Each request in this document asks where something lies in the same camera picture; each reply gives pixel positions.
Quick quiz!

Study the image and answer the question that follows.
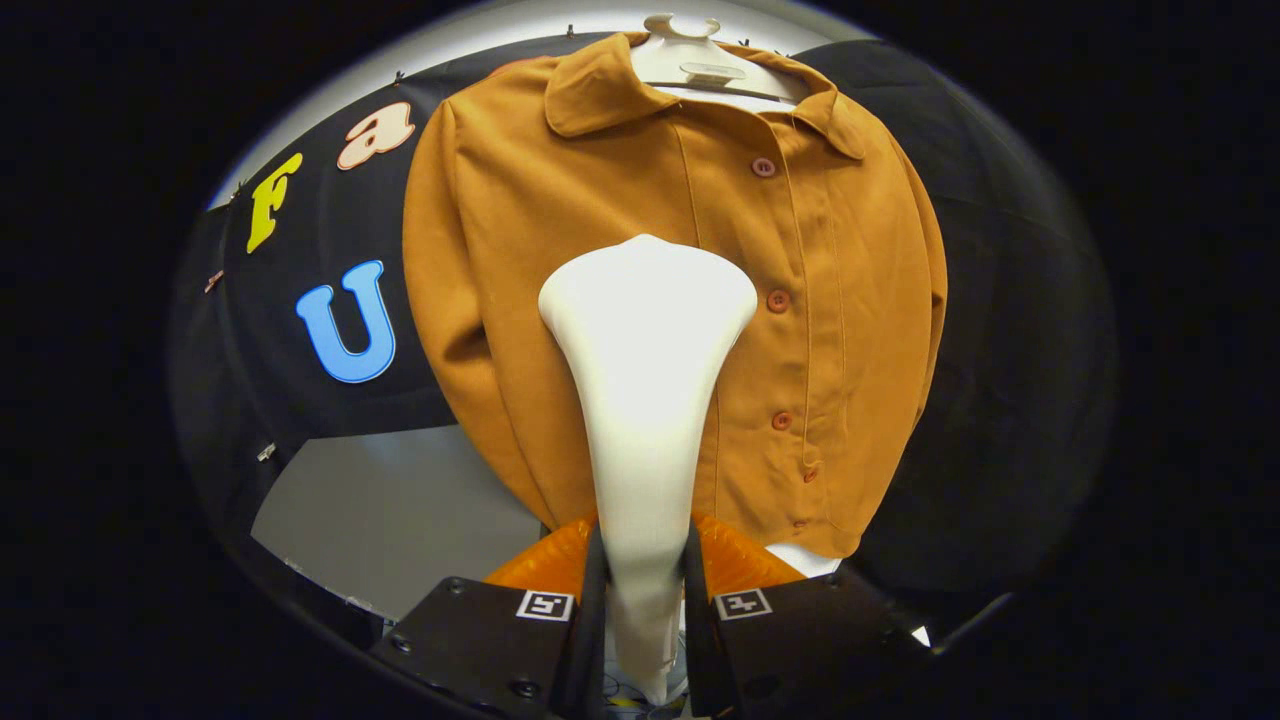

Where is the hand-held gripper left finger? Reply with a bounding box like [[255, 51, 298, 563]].
[[370, 515, 609, 720]]

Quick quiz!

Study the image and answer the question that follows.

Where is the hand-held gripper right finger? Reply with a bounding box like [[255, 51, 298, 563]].
[[683, 513, 936, 719]]

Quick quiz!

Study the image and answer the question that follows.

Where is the white garment steamer head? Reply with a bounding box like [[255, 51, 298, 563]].
[[538, 234, 759, 706]]

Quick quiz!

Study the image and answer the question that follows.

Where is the orange button shirt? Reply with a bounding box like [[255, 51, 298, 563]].
[[403, 32, 949, 559]]

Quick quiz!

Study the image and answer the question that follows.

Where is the white clothes hanger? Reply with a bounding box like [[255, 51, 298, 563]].
[[630, 13, 811, 106]]

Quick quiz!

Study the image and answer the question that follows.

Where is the white inner cloth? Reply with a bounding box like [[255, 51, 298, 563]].
[[765, 542, 843, 579]]

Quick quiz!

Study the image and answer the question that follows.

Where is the grey drawer cabinet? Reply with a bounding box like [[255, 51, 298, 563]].
[[250, 425, 546, 621]]

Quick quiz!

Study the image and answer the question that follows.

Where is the black backdrop cloth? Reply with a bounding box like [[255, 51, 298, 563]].
[[170, 30, 1119, 641]]

